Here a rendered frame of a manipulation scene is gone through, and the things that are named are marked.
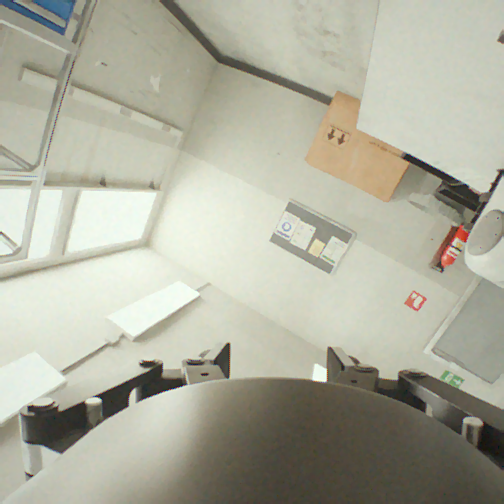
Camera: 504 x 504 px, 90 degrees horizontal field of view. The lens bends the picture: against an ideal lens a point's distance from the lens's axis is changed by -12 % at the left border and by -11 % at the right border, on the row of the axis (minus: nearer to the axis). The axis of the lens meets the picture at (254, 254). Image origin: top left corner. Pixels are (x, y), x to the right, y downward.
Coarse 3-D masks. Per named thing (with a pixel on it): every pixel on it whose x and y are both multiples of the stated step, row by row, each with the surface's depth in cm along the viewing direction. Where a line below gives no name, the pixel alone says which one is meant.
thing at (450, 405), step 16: (400, 384) 10; (416, 384) 9; (432, 384) 9; (448, 384) 9; (432, 400) 8; (448, 400) 8; (464, 400) 8; (480, 400) 8; (432, 416) 8; (448, 416) 8; (464, 416) 7; (480, 416) 7; (496, 416) 6; (496, 432) 6; (496, 448) 6
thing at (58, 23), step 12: (0, 0) 74; (12, 0) 78; (24, 0) 80; (36, 0) 85; (48, 0) 88; (60, 0) 92; (72, 0) 96; (24, 12) 84; (36, 12) 87; (48, 12) 90; (60, 12) 95; (72, 12) 99; (48, 24) 94; (60, 24) 97
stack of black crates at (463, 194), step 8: (440, 184) 207; (448, 184) 185; (464, 184) 180; (440, 192) 210; (448, 192) 207; (456, 192) 182; (464, 192) 181; (472, 192) 179; (480, 192) 177; (456, 200) 206; (464, 200) 204; (472, 200) 179; (472, 208) 202
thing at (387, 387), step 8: (352, 360) 14; (384, 384) 11; (392, 384) 11; (384, 392) 10; (392, 392) 10; (400, 392) 10; (408, 392) 10; (400, 400) 10; (408, 400) 10; (416, 400) 10; (416, 408) 10; (424, 408) 10
